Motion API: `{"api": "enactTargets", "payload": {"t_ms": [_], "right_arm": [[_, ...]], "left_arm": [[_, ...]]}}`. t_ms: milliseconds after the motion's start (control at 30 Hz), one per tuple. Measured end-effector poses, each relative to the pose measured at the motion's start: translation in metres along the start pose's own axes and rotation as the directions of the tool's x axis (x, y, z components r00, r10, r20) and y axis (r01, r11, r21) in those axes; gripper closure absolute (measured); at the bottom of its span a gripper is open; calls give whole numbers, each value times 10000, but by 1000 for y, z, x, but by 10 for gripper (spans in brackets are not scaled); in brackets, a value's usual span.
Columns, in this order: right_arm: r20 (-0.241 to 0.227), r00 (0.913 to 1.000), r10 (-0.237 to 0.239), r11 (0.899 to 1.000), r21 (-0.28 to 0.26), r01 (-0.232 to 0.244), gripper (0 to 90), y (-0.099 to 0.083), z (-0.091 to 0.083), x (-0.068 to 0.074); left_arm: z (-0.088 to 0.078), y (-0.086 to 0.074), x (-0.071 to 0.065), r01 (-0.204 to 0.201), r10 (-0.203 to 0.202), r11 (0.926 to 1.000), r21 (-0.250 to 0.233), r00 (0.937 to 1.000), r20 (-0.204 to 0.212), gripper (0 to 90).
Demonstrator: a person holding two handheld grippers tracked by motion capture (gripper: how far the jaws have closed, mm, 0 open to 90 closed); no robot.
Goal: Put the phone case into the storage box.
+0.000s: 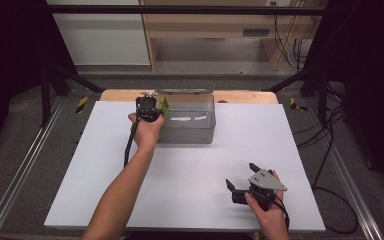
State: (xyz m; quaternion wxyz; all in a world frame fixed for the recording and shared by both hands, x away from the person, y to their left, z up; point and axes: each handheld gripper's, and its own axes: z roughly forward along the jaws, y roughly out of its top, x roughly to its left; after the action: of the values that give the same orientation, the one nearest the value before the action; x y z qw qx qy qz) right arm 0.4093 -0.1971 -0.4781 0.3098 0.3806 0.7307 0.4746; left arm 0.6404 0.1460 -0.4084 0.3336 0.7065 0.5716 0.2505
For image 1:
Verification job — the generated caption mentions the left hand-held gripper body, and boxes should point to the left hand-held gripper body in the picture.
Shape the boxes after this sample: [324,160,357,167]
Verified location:
[135,91,164,123]

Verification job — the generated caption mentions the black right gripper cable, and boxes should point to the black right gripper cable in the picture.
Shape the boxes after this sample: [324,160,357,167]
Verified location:
[273,193,291,233]

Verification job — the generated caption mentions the transparent grey storage box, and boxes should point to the transparent grey storage box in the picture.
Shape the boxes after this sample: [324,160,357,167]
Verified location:
[154,88,217,145]

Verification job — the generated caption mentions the white cabinet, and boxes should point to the white cabinet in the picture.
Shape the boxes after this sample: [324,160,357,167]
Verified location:
[45,0,151,67]

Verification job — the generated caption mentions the aluminium floor rail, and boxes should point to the aluminium floor rail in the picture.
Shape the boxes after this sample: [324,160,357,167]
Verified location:
[0,95,65,240]
[304,99,384,240]

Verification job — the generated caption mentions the person's left hand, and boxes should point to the person's left hand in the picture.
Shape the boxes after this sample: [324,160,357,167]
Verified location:
[127,112,166,152]

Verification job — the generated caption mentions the person's right hand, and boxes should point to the person's right hand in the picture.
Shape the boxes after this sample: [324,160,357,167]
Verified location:
[244,170,290,232]

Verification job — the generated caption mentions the light wooden desk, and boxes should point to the light wooden desk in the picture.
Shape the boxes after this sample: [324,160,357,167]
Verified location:
[139,0,329,72]

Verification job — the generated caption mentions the grey desk drawer handle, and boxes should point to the grey desk drawer handle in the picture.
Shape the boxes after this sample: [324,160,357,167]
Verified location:
[241,28,271,37]

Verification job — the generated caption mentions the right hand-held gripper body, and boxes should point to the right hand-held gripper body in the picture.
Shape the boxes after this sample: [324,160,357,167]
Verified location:
[231,168,289,212]

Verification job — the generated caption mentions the black frame strut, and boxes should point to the black frame strut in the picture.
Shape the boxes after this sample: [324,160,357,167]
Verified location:
[262,63,332,125]
[39,62,105,128]

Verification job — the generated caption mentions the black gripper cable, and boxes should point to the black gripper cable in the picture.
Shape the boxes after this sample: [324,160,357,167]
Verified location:
[123,116,142,168]
[273,193,291,233]

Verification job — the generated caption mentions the black horizontal frame bar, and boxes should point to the black horizontal frame bar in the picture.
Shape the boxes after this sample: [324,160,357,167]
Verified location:
[44,4,329,17]

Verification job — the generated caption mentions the wooden table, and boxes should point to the wooden table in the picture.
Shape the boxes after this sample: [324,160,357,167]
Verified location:
[98,88,279,105]

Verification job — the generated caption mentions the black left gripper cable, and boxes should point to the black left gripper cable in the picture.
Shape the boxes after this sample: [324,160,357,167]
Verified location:
[123,116,142,168]

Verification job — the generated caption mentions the black floor cables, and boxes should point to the black floor cables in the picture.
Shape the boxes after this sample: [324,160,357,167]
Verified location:
[294,84,360,235]

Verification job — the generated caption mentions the hanging desk cables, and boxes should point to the hanging desk cables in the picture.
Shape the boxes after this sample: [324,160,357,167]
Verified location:
[272,0,318,72]

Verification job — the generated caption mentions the green phone case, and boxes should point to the green phone case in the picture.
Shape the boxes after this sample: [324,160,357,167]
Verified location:
[157,96,170,122]

